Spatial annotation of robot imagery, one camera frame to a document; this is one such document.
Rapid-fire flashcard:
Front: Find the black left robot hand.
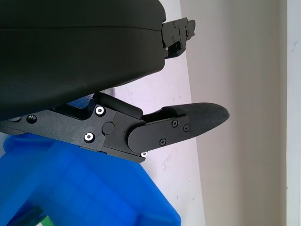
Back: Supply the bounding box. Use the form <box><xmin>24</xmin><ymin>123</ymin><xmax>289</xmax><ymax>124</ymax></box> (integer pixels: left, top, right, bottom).
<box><xmin>0</xmin><ymin>0</ymin><xmax>230</xmax><ymax>164</ymax></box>

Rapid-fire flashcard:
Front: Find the green toothpaste box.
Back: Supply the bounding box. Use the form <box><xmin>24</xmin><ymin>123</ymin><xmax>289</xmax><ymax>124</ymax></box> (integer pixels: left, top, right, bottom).
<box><xmin>6</xmin><ymin>205</ymin><xmax>54</xmax><ymax>226</ymax></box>

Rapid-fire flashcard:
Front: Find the blue plastic tray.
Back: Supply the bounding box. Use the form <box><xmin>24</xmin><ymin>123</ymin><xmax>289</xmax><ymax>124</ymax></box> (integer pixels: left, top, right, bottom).
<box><xmin>0</xmin><ymin>134</ymin><xmax>182</xmax><ymax>226</ymax></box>

